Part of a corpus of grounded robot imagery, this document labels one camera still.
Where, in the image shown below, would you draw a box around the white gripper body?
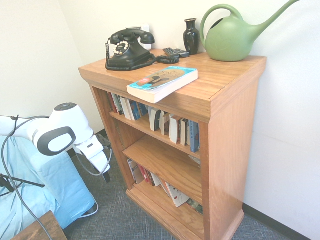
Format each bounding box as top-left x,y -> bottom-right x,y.
74,136 -> 111,175

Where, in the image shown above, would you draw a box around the blue cover paperback book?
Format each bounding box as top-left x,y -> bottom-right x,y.
126,66 -> 199,105

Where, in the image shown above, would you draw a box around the white cover book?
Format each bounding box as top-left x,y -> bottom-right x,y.
126,157 -> 145,186

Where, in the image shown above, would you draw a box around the red cover paperback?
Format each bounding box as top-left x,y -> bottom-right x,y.
137,164 -> 152,185

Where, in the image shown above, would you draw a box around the light blue cloth cover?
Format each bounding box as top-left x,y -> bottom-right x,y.
0,136 -> 95,240

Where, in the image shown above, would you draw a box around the white and grey book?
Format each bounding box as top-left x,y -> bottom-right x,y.
146,169 -> 162,188

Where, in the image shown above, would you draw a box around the black spine book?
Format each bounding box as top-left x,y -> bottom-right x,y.
117,96 -> 126,116
179,118 -> 190,147

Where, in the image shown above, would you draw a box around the red spine book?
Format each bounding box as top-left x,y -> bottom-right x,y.
107,91 -> 118,114

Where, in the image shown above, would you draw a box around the dark spine book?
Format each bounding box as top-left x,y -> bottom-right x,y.
111,93 -> 121,115

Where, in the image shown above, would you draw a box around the book with white page edges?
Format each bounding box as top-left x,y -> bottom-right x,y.
119,96 -> 136,121

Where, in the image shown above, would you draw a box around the orange and white book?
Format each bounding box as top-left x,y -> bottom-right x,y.
158,177 -> 172,198

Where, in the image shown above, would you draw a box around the black and white book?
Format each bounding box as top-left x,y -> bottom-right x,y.
148,106 -> 162,132

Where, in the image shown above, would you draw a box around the black tripod stand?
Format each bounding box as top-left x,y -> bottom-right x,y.
0,173 -> 46,198

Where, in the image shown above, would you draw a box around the white book with red figures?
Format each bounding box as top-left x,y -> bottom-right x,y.
164,182 -> 190,208

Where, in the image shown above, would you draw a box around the dark wood table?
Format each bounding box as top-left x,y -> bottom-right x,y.
11,209 -> 68,240

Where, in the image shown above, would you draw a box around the brown and white book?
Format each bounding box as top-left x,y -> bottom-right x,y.
159,110 -> 171,136

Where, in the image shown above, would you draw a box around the thick book white page edges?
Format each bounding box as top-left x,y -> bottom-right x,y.
168,114 -> 183,145

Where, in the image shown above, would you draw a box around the dark green cover book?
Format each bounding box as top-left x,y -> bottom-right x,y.
185,198 -> 204,216

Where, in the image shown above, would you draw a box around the tall blue spine book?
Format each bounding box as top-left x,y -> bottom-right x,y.
188,120 -> 201,154

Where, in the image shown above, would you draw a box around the black rotary telephone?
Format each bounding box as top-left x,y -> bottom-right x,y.
104,28 -> 180,72

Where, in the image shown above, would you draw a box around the black remote control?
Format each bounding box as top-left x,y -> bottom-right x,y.
174,48 -> 190,59
162,47 -> 180,57

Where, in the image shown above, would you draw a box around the wooden bookshelf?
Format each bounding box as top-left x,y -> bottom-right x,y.
78,48 -> 268,240

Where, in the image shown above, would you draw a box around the black glossy vase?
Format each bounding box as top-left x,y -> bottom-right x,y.
183,18 -> 200,56

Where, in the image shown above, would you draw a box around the green plastic watering can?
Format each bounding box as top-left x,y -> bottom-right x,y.
199,0 -> 303,63

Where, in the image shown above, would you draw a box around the white power cord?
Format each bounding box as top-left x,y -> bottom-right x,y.
81,199 -> 99,218

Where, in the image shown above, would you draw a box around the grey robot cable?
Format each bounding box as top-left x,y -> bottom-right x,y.
0,114 -> 113,240

